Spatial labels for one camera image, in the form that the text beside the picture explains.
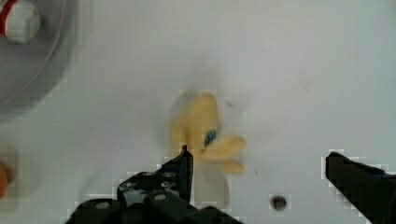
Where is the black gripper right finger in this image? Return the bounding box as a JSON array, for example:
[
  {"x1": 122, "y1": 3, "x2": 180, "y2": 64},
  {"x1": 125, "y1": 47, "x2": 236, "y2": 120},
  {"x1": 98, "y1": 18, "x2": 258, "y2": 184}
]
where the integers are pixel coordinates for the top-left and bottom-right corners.
[{"x1": 325, "y1": 152, "x2": 396, "y2": 224}]

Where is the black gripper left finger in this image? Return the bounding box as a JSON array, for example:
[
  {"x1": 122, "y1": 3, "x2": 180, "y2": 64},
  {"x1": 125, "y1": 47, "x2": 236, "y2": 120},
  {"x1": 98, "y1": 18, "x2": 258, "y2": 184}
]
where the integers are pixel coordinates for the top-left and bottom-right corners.
[{"x1": 64, "y1": 147, "x2": 243, "y2": 224}]

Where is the orange slice toy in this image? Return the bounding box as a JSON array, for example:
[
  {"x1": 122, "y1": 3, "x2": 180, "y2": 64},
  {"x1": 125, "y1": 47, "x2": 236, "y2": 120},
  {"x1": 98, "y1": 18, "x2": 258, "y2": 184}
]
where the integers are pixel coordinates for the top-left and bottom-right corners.
[{"x1": 0, "y1": 165, "x2": 8, "y2": 198}]

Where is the peeled yellow toy banana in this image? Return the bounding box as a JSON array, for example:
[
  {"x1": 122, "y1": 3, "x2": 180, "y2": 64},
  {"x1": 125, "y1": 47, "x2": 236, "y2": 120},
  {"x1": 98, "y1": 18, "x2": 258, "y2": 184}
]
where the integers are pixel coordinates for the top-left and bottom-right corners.
[{"x1": 169, "y1": 93, "x2": 247, "y2": 209}]

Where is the red ketchup bottle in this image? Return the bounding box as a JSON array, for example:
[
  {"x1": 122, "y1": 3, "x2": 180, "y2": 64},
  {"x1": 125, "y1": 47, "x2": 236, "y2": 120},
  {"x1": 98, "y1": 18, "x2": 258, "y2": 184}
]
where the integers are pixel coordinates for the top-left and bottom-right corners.
[{"x1": 0, "y1": 0, "x2": 40, "y2": 44}]

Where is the grey round plate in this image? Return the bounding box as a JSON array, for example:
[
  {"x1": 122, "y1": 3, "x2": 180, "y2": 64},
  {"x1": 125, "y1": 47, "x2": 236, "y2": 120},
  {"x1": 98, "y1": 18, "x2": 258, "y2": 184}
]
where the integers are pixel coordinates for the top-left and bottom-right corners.
[{"x1": 0, "y1": 0, "x2": 80, "y2": 107}]

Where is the black table hole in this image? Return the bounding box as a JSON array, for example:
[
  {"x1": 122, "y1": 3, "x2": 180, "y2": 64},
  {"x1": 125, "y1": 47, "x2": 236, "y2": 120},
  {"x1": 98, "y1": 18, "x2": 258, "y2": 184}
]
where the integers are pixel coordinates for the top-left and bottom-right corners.
[{"x1": 271, "y1": 195, "x2": 287, "y2": 210}]

